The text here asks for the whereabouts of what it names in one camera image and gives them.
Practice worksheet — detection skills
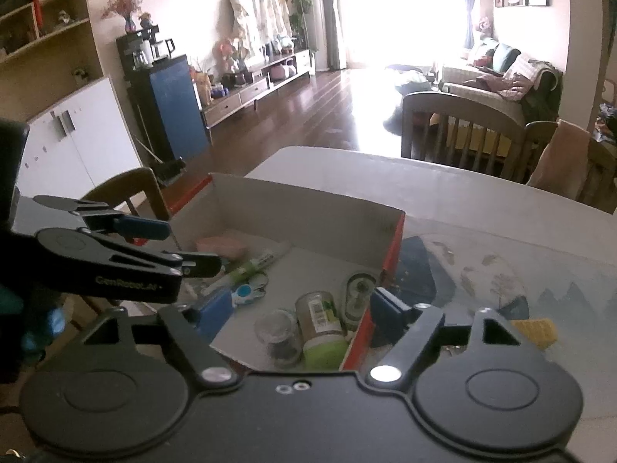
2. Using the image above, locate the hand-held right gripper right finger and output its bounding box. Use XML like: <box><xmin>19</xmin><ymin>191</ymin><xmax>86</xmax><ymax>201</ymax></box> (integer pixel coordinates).
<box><xmin>367</xmin><ymin>288</ymin><xmax>525</xmax><ymax>390</ymax></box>

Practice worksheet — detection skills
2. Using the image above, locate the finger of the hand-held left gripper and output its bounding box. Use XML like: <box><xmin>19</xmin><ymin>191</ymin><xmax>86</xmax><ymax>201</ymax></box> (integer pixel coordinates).
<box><xmin>34</xmin><ymin>195</ymin><xmax>172</xmax><ymax>242</ymax></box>
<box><xmin>72</xmin><ymin>237</ymin><xmax>223</xmax><ymax>304</ymax></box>

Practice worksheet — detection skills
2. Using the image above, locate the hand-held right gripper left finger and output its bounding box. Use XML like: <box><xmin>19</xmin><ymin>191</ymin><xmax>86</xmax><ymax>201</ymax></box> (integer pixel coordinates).
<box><xmin>79</xmin><ymin>288</ymin><xmax>240</xmax><ymax>390</ymax></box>

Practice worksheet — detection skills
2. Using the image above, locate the pink sponge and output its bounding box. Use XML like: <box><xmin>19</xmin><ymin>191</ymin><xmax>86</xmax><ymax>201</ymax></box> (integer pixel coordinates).
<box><xmin>195</xmin><ymin>236</ymin><xmax>249</xmax><ymax>261</ymax></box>

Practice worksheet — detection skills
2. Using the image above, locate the light blue small toy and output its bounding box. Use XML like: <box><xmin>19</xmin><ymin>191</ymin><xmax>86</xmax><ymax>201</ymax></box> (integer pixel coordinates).
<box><xmin>231</xmin><ymin>272</ymin><xmax>268</xmax><ymax>307</ymax></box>

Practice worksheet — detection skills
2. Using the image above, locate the clear small container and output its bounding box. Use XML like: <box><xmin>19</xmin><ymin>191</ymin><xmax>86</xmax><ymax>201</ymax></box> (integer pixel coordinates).
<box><xmin>343</xmin><ymin>272</ymin><xmax>379</xmax><ymax>333</ymax></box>

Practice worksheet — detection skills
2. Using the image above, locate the green white marker pen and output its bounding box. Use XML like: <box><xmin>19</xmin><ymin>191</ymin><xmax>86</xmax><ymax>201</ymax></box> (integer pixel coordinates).
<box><xmin>226</xmin><ymin>241</ymin><xmax>292</xmax><ymax>283</ymax></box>

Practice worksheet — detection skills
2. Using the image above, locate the clear jar with dark contents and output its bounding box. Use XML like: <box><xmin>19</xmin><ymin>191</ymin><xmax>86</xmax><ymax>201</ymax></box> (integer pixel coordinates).
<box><xmin>254</xmin><ymin>309</ymin><xmax>304</xmax><ymax>371</ymax></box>

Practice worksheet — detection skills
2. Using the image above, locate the green lid jar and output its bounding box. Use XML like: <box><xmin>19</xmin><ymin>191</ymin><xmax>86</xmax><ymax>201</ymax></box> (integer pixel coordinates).
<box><xmin>295</xmin><ymin>291</ymin><xmax>350</xmax><ymax>372</ymax></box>

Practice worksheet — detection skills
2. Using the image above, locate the red cardboard box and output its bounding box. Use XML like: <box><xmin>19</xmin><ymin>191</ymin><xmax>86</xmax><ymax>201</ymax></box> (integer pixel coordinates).
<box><xmin>164</xmin><ymin>172</ymin><xmax>406</xmax><ymax>372</ymax></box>

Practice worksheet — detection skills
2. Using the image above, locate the person's left hand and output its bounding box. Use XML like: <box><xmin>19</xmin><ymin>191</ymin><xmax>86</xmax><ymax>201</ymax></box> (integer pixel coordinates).
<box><xmin>0</xmin><ymin>287</ymin><xmax>66</xmax><ymax>353</ymax></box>

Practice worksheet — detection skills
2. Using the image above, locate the wooden chair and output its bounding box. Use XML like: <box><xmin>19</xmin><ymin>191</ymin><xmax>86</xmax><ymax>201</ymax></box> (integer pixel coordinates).
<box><xmin>402</xmin><ymin>91</ymin><xmax>526</xmax><ymax>174</ymax></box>
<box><xmin>79</xmin><ymin>168</ymin><xmax>172</xmax><ymax>223</ymax></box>
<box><xmin>525</xmin><ymin>120</ymin><xmax>617</xmax><ymax>215</ymax></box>

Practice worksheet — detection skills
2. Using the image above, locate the broom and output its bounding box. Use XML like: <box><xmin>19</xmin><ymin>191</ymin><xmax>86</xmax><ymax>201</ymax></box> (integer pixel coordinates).
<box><xmin>132</xmin><ymin>103</ymin><xmax>186</xmax><ymax>177</ymax></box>

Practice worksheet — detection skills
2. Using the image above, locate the white cabinet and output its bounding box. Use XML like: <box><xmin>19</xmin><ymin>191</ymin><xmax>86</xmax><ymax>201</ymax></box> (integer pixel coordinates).
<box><xmin>14</xmin><ymin>77</ymin><xmax>145</xmax><ymax>201</ymax></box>

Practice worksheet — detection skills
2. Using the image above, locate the black cabinet with blue front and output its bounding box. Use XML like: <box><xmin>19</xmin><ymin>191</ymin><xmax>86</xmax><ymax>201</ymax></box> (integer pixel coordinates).
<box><xmin>128</xmin><ymin>55</ymin><xmax>213</xmax><ymax>177</ymax></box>

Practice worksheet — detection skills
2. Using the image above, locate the yellow packet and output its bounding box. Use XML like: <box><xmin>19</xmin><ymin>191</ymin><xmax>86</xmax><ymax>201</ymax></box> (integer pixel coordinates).
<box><xmin>511</xmin><ymin>318</ymin><xmax>559</xmax><ymax>352</ymax></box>

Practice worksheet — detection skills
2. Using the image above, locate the low wooden media console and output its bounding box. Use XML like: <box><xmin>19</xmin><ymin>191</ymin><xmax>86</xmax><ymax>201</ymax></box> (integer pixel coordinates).
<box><xmin>200</xmin><ymin>48</ymin><xmax>316</xmax><ymax>131</ymax></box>

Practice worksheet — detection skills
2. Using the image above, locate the black coffee machine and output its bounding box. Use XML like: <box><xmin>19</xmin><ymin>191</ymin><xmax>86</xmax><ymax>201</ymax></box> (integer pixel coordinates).
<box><xmin>116</xmin><ymin>26</ymin><xmax>177</xmax><ymax>78</ymax></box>

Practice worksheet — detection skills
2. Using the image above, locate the pink flower bouquet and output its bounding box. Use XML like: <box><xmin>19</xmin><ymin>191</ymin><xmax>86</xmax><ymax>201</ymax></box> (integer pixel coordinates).
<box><xmin>214</xmin><ymin>39</ymin><xmax>246</xmax><ymax>75</ymax></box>

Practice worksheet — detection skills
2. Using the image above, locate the pink bag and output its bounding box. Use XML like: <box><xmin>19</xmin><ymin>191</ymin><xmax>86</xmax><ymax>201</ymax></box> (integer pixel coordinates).
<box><xmin>269</xmin><ymin>60</ymin><xmax>297</xmax><ymax>83</ymax></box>

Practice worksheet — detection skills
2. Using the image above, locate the vase with pink flowers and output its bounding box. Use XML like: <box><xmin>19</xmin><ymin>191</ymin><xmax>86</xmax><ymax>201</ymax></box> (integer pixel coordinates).
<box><xmin>101</xmin><ymin>0</ymin><xmax>143</xmax><ymax>34</ymax></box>

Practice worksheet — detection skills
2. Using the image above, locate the beige towel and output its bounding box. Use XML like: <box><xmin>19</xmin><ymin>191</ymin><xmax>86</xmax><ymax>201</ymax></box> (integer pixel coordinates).
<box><xmin>525</xmin><ymin>120</ymin><xmax>596</xmax><ymax>201</ymax></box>

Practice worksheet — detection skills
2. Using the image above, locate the blue floor cushion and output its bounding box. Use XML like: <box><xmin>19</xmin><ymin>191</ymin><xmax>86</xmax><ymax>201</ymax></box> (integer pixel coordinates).
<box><xmin>393</xmin><ymin>70</ymin><xmax>435</xmax><ymax>95</ymax></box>

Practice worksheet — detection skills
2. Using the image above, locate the sofa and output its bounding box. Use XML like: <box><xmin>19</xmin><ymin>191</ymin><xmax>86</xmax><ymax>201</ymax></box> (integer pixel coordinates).
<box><xmin>441</xmin><ymin>39</ymin><xmax>562</xmax><ymax>126</ymax></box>

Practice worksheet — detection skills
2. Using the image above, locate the rack of light clothes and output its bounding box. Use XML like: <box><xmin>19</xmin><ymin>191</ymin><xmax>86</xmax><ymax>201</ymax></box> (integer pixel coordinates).
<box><xmin>226</xmin><ymin>0</ymin><xmax>292</xmax><ymax>59</ymax></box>

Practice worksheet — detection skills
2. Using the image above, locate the coffee table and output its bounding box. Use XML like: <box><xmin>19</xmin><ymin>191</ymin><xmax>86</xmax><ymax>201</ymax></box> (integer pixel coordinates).
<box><xmin>386</xmin><ymin>63</ymin><xmax>437</xmax><ymax>78</ymax></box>

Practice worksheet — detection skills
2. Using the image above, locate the white standing air conditioner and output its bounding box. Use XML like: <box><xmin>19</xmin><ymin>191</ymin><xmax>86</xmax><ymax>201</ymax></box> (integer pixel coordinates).
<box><xmin>298</xmin><ymin>0</ymin><xmax>329</xmax><ymax>73</ymax></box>

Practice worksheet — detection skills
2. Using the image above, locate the green potted plant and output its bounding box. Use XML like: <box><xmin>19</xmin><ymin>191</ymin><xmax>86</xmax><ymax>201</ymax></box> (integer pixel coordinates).
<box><xmin>289</xmin><ymin>0</ymin><xmax>314</xmax><ymax>54</ymax></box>

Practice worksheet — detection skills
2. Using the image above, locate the plaid blanket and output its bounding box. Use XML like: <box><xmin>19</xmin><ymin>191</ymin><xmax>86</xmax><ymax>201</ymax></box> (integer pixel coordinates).
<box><xmin>506</xmin><ymin>53</ymin><xmax>562</xmax><ymax>102</ymax></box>

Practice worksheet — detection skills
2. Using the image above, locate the grey curtain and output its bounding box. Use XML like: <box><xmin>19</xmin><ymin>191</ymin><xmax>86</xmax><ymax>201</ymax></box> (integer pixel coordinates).
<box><xmin>318</xmin><ymin>0</ymin><xmax>348</xmax><ymax>71</ymax></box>

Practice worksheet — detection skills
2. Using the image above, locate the colourful bedding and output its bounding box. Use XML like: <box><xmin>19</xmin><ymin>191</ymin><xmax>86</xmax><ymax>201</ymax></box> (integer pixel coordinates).
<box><xmin>595</xmin><ymin>101</ymin><xmax>617</xmax><ymax>143</ymax></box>

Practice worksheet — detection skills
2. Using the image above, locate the blue curtain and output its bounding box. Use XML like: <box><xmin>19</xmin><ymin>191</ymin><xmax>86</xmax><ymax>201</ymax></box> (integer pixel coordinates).
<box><xmin>458</xmin><ymin>0</ymin><xmax>483</xmax><ymax>49</ymax></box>

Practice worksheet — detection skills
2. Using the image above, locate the wooden wall shelf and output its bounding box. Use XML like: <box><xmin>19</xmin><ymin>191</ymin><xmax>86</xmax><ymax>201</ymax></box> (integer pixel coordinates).
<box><xmin>0</xmin><ymin>0</ymin><xmax>104</xmax><ymax>121</ymax></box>

